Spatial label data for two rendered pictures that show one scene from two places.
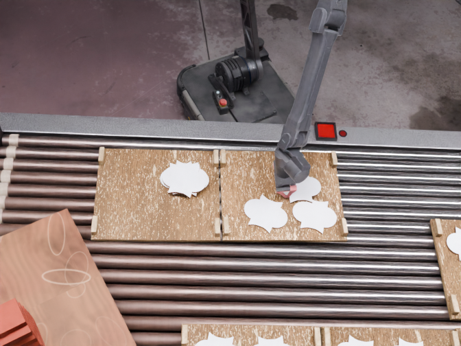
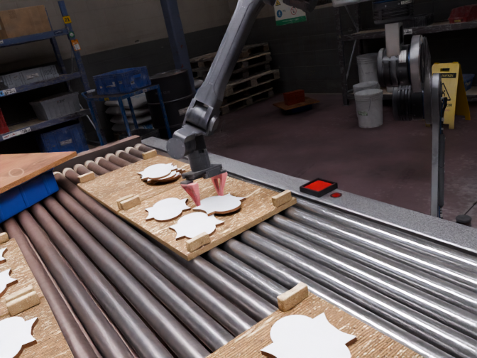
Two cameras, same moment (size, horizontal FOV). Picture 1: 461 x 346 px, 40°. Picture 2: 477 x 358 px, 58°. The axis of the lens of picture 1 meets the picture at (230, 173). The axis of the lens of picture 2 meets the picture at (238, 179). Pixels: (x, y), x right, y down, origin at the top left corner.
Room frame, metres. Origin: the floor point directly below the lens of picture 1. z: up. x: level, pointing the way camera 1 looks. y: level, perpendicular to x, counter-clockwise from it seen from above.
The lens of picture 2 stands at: (0.77, -1.26, 1.42)
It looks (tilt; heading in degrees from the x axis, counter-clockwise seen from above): 21 degrees down; 66
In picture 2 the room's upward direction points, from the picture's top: 11 degrees counter-clockwise
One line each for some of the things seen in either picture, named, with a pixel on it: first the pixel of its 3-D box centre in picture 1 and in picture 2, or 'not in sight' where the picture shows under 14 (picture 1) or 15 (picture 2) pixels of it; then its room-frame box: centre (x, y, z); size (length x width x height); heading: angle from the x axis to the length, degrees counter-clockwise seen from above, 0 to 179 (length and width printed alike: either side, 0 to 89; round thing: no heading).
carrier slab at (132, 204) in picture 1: (158, 193); (140, 180); (1.06, 0.23, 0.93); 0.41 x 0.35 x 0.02; 99
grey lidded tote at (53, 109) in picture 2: not in sight; (56, 106); (1.13, 4.52, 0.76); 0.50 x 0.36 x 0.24; 21
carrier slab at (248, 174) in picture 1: (280, 194); (202, 207); (1.13, -0.18, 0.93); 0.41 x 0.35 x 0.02; 99
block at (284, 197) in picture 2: (333, 159); (282, 197); (1.29, -0.35, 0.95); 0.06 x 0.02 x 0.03; 9
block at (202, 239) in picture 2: (344, 226); (198, 241); (1.03, -0.40, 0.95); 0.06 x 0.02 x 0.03; 9
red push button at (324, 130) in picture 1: (326, 131); (318, 187); (1.43, -0.32, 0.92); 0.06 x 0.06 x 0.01; 8
